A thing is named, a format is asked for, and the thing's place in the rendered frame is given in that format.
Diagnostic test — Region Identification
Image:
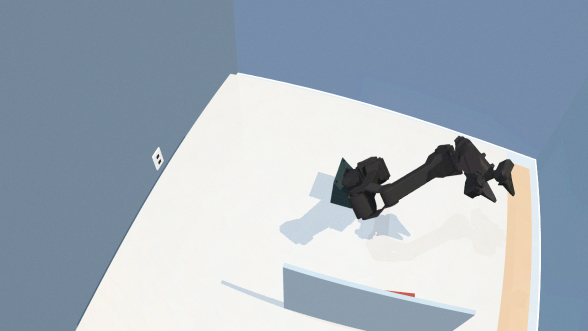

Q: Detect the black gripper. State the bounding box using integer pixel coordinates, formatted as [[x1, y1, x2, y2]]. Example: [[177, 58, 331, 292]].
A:
[[479, 152, 515, 203]]

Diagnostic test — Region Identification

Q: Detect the grey flat square panel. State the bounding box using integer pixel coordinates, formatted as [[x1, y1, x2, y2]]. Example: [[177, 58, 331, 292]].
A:
[[282, 263, 476, 331]]

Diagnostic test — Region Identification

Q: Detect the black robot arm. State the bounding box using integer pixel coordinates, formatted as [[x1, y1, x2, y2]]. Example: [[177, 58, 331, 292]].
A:
[[341, 136, 486, 220]]

